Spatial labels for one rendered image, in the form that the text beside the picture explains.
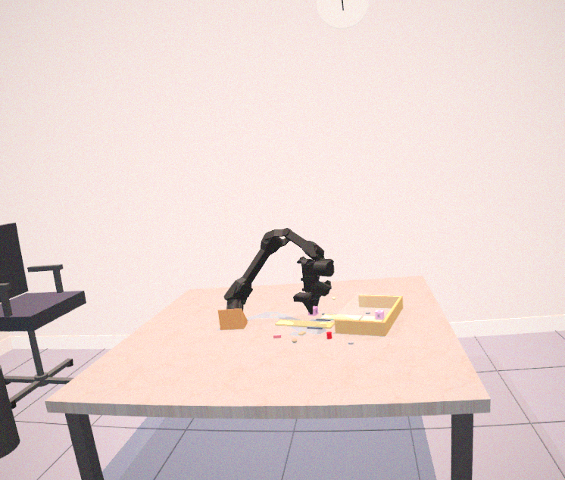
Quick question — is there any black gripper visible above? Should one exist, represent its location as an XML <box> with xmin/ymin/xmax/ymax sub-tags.
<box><xmin>293</xmin><ymin>275</ymin><xmax>322</xmax><ymax>314</ymax></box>

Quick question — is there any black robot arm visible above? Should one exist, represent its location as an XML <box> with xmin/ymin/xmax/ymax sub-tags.
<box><xmin>223</xmin><ymin>228</ymin><xmax>335</xmax><ymax>311</ymax></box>

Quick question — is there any yellow crosshatched strip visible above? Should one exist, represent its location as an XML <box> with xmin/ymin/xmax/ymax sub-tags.
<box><xmin>275</xmin><ymin>319</ymin><xmax>334</xmax><ymax>329</ymax></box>

